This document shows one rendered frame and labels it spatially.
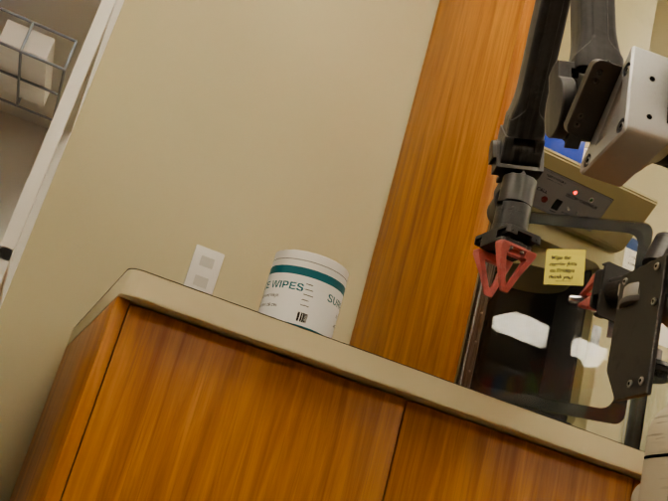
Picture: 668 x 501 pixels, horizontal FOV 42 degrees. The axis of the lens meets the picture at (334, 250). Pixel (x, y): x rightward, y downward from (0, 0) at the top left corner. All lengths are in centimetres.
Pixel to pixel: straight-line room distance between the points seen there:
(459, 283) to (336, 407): 45
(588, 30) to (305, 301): 59
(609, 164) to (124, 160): 130
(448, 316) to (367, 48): 93
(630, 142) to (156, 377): 70
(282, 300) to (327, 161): 84
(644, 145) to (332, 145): 135
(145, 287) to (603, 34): 69
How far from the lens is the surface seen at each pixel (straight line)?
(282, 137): 216
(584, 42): 116
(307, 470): 130
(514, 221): 142
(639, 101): 96
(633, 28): 226
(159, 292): 123
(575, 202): 189
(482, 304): 176
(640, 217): 197
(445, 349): 163
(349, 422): 133
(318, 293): 140
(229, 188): 208
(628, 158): 97
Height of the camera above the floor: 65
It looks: 18 degrees up
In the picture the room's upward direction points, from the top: 16 degrees clockwise
